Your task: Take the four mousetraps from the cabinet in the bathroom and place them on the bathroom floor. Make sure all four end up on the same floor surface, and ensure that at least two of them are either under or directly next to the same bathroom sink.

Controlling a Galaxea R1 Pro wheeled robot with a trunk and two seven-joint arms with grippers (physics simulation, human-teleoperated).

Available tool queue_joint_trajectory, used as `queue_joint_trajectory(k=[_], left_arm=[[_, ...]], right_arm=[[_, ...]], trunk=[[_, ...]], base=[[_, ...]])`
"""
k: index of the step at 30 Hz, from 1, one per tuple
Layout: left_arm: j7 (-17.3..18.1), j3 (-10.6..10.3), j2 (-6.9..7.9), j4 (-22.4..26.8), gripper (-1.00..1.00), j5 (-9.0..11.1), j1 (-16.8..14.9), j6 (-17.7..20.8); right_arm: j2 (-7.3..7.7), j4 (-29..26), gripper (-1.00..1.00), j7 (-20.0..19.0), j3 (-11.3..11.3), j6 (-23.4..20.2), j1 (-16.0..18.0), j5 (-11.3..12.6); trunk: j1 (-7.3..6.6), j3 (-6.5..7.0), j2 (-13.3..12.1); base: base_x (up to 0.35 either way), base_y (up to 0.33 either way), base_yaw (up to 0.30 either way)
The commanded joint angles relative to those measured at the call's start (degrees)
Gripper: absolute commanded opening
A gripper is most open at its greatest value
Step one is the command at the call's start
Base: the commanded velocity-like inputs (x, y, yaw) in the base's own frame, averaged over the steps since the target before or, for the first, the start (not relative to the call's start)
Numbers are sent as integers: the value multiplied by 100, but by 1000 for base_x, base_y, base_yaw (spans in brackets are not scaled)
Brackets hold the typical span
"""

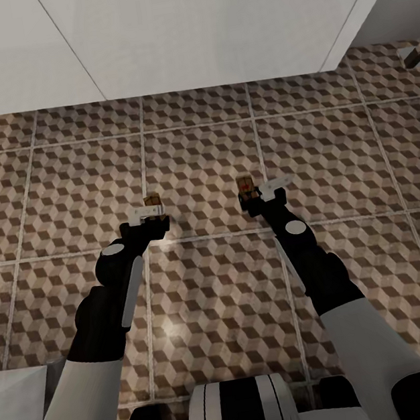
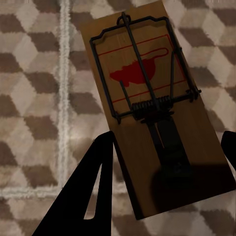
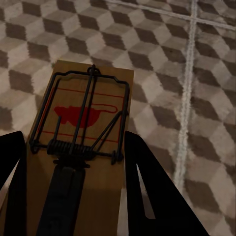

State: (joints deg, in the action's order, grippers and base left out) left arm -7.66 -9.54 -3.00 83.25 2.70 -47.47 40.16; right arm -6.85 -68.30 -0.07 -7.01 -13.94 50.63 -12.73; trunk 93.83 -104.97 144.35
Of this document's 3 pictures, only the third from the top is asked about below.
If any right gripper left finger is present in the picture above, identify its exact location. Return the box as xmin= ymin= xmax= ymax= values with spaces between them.
xmin=0 ymin=131 xmax=25 ymax=190

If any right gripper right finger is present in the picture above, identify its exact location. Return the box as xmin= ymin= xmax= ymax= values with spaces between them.
xmin=124 ymin=131 xmax=209 ymax=236

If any mousetrap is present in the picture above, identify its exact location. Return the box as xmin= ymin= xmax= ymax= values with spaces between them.
xmin=0 ymin=60 xmax=134 ymax=236

